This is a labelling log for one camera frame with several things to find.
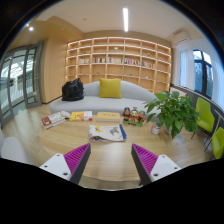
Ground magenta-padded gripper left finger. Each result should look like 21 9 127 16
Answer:
39 142 92 186

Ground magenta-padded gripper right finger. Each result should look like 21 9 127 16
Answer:
130 143 183 186

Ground white printed towel blue edge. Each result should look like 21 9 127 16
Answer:
88 123 128 144

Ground small white cup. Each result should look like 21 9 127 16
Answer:
150 121 162 135

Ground red and white magazine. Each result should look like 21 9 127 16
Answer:
40 111 68 130

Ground white chair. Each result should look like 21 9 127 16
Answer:
0 128 34 166

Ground green potted plant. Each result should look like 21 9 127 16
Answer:
143 90 201 140

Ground yellow and white book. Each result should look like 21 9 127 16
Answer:
69 110 94 122

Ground colourful figurine group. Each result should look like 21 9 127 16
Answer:
121 106 147 128

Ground green chair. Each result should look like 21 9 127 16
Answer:
211 125 224 160
191 96 216 141

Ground grey curved sofa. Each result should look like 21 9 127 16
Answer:
49 79 158 116

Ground black bag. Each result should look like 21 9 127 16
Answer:
61 77 85 102

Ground grey framed glass doors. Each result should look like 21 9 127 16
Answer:
0 41 45 129

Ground yellow cushion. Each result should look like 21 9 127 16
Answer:
98 77 123 100

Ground dark framed window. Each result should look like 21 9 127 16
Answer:
192 49 214 99

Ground white curtain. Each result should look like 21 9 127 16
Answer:
179 49 196 91

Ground white air conditioner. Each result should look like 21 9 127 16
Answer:
171 30 193 48

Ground long ceiling light strip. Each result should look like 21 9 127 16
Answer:
122 7 130 33

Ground wooden wall shelf unit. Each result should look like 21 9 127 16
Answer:
65 36 173 95

